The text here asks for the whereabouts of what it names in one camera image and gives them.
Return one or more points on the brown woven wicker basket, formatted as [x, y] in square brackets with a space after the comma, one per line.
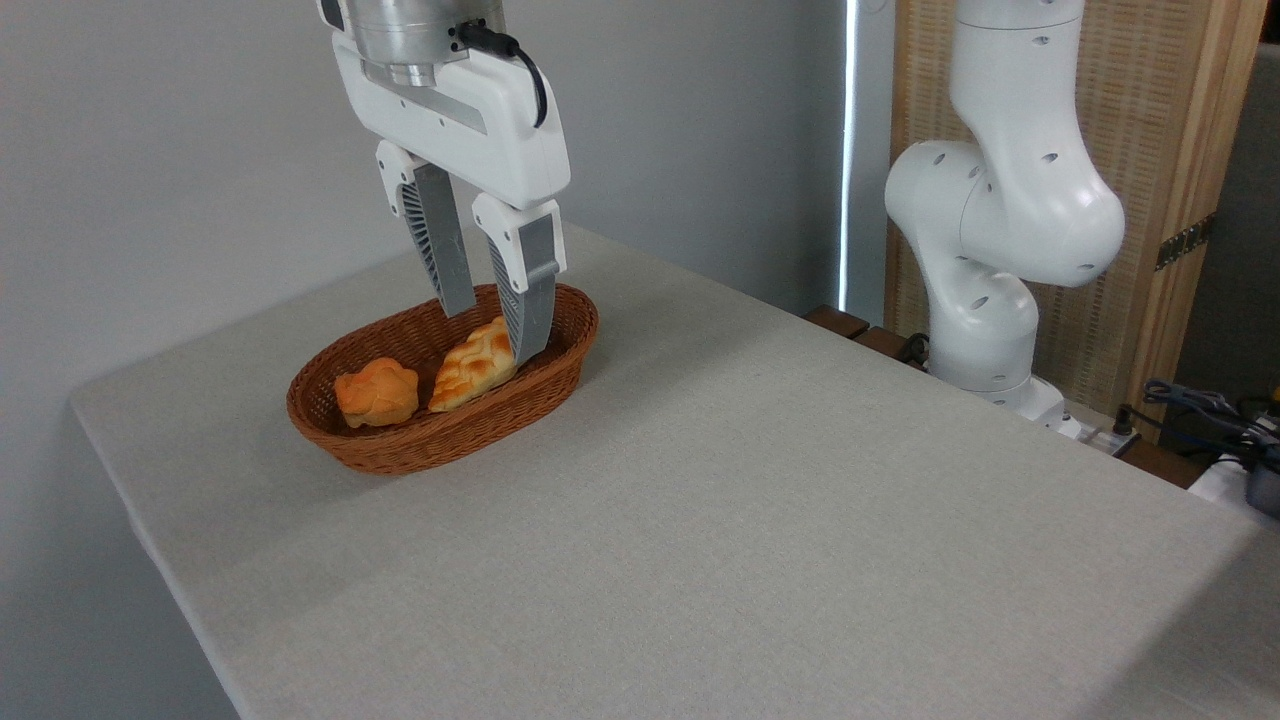
[400, 450]

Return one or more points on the metal screen hinge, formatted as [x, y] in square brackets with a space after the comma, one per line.
[1185, 241]

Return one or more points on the long braided bread loaf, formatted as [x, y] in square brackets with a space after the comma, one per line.
[468, 372]

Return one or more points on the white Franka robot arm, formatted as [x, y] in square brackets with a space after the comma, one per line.
[1000, 200]

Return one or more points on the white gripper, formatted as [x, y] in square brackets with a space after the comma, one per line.
[480, 130]

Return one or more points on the round orange bread bun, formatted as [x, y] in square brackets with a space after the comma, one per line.
[376, 393]

